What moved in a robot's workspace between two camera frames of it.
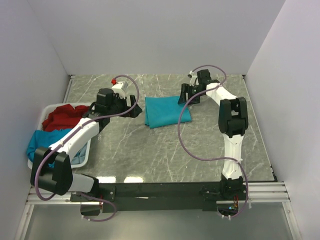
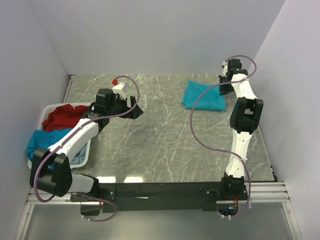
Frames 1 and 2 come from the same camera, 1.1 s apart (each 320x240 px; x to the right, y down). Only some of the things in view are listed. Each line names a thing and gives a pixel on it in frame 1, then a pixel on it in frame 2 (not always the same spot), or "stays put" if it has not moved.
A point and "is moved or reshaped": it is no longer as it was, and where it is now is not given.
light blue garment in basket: x=80 y=155 stays put
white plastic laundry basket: x=51 y=106 stays put
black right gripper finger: x=184 y=89 → x=223 y=79
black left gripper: x=124 y=101 stays put
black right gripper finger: x=195 y=100 → x=226 y=88
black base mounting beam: x=153 y=197 stays put
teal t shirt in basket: x=41 y=138 stays put
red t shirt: x=65 y=117 stays put
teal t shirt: x=160 y=111 is moved or reshaped
